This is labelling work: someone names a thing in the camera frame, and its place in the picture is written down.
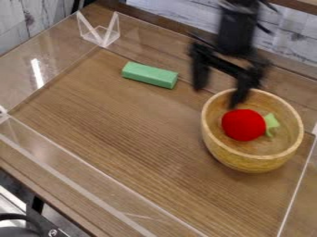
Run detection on black table leg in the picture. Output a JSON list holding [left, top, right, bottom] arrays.
[[30, 196, 44, 214]]

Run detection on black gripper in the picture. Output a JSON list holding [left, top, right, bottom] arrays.
[[188, 0, 272, 109]]

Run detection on clear acrylic tray wall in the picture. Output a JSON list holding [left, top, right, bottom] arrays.
[[0, 106, 207, 237]]

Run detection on green rectangular block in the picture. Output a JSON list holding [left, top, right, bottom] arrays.
[[121, 61, 177, 89]]

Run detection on black device bottom left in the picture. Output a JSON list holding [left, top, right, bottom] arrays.
[[0, 211, 70, 237]]

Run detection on light wooden bowl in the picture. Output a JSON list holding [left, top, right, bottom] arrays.
[[200, 89, 304, 173]]

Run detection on red plush fruit green leaf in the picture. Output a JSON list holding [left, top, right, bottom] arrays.
[[222, 109, 279, 142]]

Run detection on clear acrylic corner bracket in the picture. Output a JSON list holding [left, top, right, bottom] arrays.
[[74, 12, 120, 48]]

